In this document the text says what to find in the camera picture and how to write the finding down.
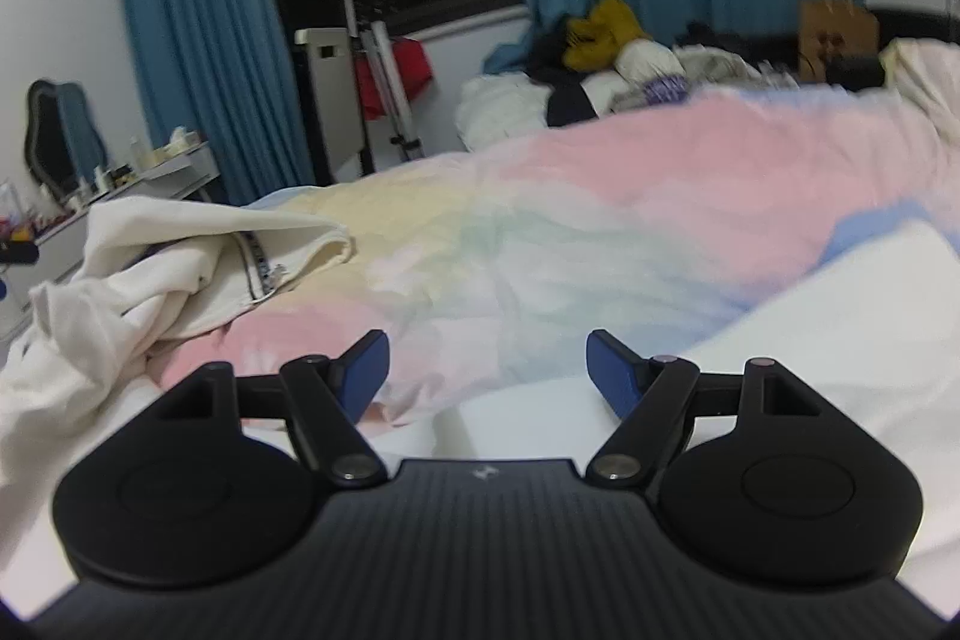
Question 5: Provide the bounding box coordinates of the white zip sweatshirt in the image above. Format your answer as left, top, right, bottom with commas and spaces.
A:
2, 197, 352, 486

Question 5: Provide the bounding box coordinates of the white dressing table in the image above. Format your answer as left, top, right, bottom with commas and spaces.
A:
2, 143, 220, 338

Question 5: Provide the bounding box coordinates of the black framed mirror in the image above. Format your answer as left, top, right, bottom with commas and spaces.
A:
23, 80, 109, 202

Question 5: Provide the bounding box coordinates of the left blue curtain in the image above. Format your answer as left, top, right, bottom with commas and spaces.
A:
124, 0, 314, 205

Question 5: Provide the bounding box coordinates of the white puffy jacket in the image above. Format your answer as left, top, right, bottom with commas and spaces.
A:
455, 73, 551, 152

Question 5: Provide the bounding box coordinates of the brown paper bag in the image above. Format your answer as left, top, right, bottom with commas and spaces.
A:
797, 0, 880, 83

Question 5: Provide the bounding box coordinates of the mustard yellow garment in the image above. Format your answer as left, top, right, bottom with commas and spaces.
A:
563, 0, 649, 73

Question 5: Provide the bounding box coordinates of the pastel rainbow duvet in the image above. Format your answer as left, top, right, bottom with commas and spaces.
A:
149, 89, 958, 425

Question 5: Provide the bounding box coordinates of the grey white clothes pile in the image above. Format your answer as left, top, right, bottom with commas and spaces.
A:
608, 39, 765, 113

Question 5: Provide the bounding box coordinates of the red cloth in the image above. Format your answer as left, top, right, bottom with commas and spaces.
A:
353, 37, 436, 121

